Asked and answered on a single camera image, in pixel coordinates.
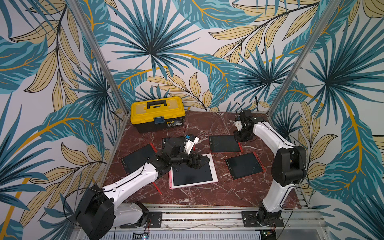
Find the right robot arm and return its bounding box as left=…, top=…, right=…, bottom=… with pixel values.
left=234, top=110, right=307, bottom=227

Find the red tablet far left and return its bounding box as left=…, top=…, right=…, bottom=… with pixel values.
left=121, top=143, right=157, bottom=175

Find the large pink writing tablet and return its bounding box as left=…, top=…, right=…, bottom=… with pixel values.
left=169, top=154, right=219, bottom=190

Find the red tablet right back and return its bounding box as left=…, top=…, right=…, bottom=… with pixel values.
left=209, top=135, right=240, bottom=153

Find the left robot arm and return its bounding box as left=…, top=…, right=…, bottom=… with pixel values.
left=75, top=135, right=210, bottom=240

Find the red tablet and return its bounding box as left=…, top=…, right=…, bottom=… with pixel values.
left=162, top=137, right=185, bottom=149
left=209, top=135, right=240, bottom=153
left=225, top=153, right=266, bottom=180
left=121, top=143, right=157, bottom=175

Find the red stylus angled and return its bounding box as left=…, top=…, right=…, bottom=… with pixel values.
left=153, top=182, right=163, bottom=195

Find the red stylus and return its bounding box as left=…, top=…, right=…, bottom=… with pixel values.
left=238, top=143, right=244, bottom=153

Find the red tablet right front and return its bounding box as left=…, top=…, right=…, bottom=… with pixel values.
left=225, top=153, right=266, bottom=180

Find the yellow black toolbox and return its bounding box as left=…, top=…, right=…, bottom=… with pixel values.
left=130, top=97, right=186, bottom=134

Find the red tablet centre back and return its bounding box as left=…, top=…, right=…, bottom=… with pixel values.
left=162, top=137, right=185, bottom=149

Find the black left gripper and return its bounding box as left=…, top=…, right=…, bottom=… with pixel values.
left=170, top=149, right=211, bottom=170

